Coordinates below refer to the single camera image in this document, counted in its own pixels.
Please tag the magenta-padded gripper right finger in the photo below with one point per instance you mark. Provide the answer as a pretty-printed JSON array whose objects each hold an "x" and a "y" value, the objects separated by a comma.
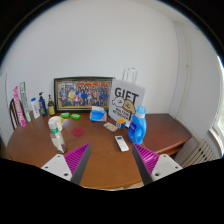
[{"x": 148, "y": 160}]

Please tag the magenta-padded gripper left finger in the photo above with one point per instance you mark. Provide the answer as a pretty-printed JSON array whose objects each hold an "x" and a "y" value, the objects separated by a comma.
[{"x": 75, "y": 160}]

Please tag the clear green-labelled drink bottle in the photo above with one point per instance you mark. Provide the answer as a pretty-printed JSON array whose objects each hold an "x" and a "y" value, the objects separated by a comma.
[{"x": 58, "y": 141}]

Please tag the flat round red coaster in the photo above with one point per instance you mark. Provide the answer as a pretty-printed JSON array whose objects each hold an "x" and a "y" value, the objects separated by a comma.
[{"x": 78, "y": 132}]

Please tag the white remote control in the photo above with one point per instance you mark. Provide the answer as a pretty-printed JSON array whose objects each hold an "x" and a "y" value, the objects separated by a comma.
[{"x": 121, "y": 143}]

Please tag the blue detergent bottle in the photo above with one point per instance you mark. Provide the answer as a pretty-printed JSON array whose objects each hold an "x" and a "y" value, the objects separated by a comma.
[{"x": 137, "y": 128}]

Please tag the colourful puzzle cube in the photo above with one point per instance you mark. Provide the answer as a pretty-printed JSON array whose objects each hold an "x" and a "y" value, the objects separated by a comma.
[{"x": 120, "y": 123}]

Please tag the small wrapped snack packet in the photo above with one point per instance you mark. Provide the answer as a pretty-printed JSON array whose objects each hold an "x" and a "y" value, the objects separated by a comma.
[{"x": 110, "y": 126}]

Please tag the blue tissue pack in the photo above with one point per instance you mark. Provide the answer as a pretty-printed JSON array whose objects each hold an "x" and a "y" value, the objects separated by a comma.
[{"x": 98, "y": 115}]

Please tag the white radiator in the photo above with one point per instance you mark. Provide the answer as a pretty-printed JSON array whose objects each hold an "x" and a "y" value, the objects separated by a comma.
[{"x": 200, "y": 154}]

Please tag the amber pump bottle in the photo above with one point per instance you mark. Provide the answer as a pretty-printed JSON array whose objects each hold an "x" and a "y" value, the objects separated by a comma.
[{"x": 51, "y": 108}]

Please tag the dark blue pump bottle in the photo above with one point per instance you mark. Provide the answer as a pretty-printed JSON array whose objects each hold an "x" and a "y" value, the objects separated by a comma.
[{"x": 42, "y": 106}]

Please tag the white paper gift bag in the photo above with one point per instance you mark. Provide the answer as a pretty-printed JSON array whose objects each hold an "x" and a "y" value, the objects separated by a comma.
[{"x": 126, "y": 100}]

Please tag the white blue-capped shampoo bottle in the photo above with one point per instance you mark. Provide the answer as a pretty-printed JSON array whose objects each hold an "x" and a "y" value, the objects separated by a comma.
[{"x": 35, "y": 109}]

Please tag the framed group photo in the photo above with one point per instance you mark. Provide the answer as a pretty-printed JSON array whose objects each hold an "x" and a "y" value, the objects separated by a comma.
[{"x": 83, "y": 94}]

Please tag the brown wooden chair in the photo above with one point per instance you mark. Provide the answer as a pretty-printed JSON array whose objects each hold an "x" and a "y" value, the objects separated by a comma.
[{"x": 14, "y": 115}]

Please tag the long green white box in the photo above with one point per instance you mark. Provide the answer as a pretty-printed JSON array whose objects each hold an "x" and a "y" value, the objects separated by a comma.
[{"x": 25, "y": 101}]

